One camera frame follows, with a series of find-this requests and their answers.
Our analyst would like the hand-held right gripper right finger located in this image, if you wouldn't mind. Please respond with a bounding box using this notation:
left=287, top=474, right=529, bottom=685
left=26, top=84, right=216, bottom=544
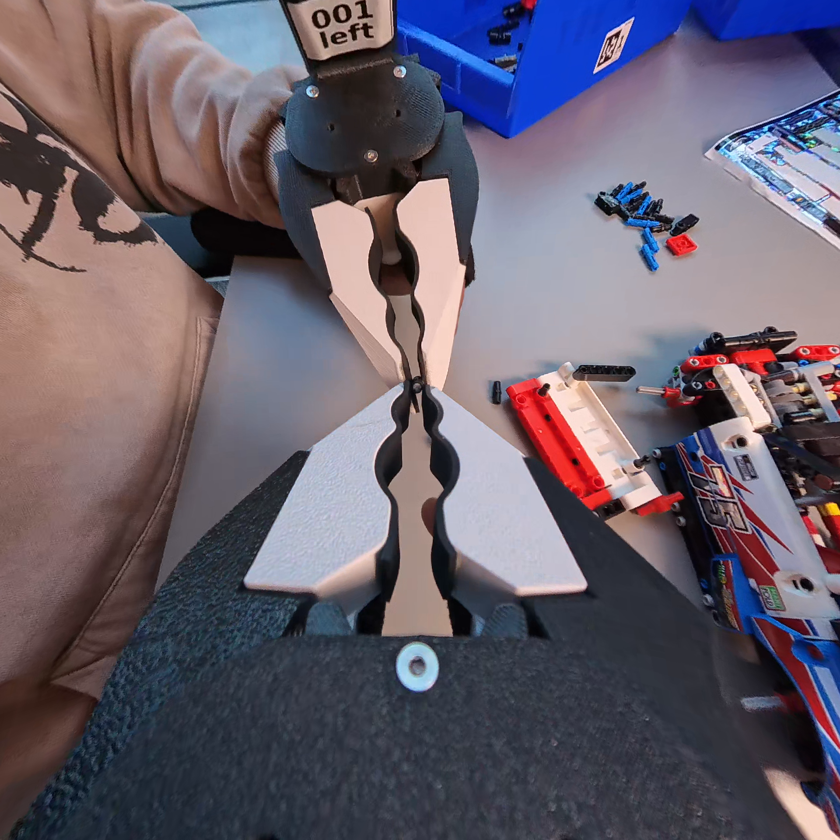
left=420, top=384, right=586, bottom=636

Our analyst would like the plain blue bin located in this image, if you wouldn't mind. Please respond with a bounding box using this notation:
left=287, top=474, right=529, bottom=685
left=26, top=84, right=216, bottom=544
left=696, top=0, right=840, bottom=42

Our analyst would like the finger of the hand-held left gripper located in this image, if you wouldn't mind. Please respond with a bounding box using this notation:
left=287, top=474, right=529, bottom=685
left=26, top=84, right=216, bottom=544
left=394, top=177, right=468, bottom=389
left=310, top=200, right=416, bottom=387

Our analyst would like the instruction booklet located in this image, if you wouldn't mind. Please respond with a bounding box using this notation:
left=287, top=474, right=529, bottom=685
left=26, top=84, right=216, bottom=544
left=705, top=88, right=840, bottom=250

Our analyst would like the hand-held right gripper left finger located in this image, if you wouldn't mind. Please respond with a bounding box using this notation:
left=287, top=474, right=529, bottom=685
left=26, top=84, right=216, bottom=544
left=245, top=382, right=416, bottom=636

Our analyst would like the blue bin with white tag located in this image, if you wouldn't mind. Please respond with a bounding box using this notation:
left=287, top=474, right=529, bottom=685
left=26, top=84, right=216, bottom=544
left=397, top=0, right=693, bottom=139

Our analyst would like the pile of blue black pins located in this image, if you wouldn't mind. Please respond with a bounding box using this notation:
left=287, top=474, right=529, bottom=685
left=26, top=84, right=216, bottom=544
left=594, top=180, right=677, bottom=272

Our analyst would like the red and white lego panel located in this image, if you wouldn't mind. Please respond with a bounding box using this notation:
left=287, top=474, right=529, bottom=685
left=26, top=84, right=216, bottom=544
left=507, top=362, right=685, bottom=519

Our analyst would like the blue white red lego car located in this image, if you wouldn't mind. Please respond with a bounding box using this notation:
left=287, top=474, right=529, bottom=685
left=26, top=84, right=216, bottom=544
left=637, top=326, right=840, bottom=840

